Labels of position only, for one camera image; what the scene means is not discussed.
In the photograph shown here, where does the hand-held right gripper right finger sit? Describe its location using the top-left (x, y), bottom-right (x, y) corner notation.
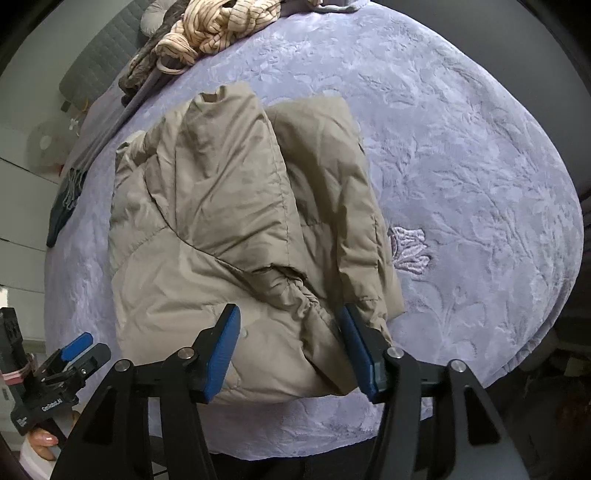
top-left (338, 304), bottom-right (532, 480)

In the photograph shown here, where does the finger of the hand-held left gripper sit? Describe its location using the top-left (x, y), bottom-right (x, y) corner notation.
top-left (69, 343), bottom-right (112, 384)
top-left (59, 333), bottom-right (95, 364)

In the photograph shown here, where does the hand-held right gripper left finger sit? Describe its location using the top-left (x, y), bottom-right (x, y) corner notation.
top-left (50, 303), bottom-right (242, 480)

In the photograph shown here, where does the beige puffer jacket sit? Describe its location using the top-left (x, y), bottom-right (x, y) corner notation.
top-left (107, 83), bottom-right (405, 408)

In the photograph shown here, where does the person's left hand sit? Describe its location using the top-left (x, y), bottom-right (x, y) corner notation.
top-left (28, 410), bottom-right (82, 461)

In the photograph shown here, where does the person's dark clothing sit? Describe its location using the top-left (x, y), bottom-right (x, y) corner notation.
top-left (150, 427), bottom-right (386, 480)

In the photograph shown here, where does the dark green cloth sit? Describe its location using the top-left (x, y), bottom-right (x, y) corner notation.
top-left (45, 178), bottom-right (78, 248)

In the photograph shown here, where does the white fan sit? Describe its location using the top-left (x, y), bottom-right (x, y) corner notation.
top-left (25, 117), bottom-right (85, 177)

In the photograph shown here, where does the purple embossed blanket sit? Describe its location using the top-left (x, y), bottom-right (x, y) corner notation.
top-left (44, 0), bottom-right (584, 462)

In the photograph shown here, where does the grey fringed scarf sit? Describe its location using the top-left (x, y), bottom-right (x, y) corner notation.
top-left (60, 69), bottom-right (172, 209)

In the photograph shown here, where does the brown clothing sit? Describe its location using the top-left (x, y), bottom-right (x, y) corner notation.
top-left (117, 39), bottom-right (172, 105)

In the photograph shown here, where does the grey padded headboard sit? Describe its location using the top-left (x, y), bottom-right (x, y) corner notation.
top-left (58, 0), bottom-right (158, 110)

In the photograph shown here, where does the beige striped cloth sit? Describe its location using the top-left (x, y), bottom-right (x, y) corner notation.
top-left (154, 0), bottom-right (287, 77)

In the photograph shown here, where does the grey pillow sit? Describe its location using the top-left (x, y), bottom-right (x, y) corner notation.
top-left (141, 0), bottom-right (191, 36)

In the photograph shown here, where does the grey cloth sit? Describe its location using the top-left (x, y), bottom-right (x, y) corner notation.
top-left (277, 0), bottom-right (372, 16)

